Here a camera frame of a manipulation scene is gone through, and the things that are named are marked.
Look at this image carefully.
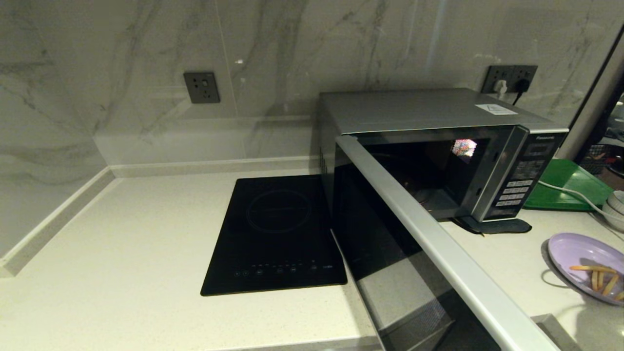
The black glass microwave door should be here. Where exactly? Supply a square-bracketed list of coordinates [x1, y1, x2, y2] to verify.
[331, 135, 561, 351]

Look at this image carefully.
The purple plate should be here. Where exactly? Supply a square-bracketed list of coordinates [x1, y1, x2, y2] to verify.
[547, 233, 624, 306]

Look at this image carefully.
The black induction cooktop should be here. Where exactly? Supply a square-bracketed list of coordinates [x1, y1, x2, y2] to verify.
[201, 175, 348, 296]

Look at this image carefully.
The white sticker label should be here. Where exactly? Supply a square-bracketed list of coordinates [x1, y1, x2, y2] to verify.
[475, 104, 518, 116]

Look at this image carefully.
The dark cloth pad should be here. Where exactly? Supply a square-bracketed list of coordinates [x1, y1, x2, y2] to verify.
[453, 214, 532, 236]

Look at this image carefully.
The green cutting board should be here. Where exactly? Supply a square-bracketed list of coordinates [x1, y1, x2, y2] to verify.
[524, 159, 611, 212]

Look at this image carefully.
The black mesh basket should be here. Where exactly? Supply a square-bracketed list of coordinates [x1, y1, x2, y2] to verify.
[578, 145, 609, 176]

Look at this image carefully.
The grey single wall socket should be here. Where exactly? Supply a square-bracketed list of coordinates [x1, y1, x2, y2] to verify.
[184, 72, 221, 104]

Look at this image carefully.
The grey double wall socket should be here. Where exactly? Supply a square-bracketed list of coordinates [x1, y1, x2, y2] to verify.
[482, 65, 538, 95]

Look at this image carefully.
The black power plug with cable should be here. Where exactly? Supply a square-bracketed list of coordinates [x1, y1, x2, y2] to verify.
[512, 79, 531, 106]

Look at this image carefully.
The white power cable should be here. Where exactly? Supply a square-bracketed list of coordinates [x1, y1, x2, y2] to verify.
[538, 179, 624, 243]

